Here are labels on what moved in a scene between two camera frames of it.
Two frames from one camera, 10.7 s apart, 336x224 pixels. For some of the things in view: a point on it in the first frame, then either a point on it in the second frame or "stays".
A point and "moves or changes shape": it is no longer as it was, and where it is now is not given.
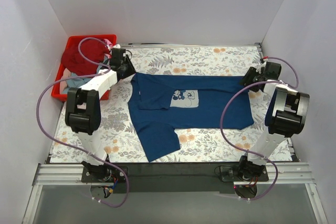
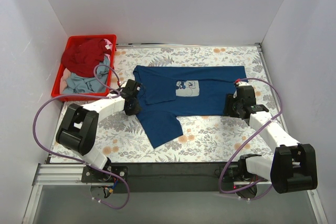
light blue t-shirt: x=77 y=83 stays
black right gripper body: x=251 y=77 to x=230 y=107
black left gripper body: x=127 y=67 to x=135 y=106
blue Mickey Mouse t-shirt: x=160 y=103 moves or changes shape
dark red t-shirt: x=95 y=50 stays
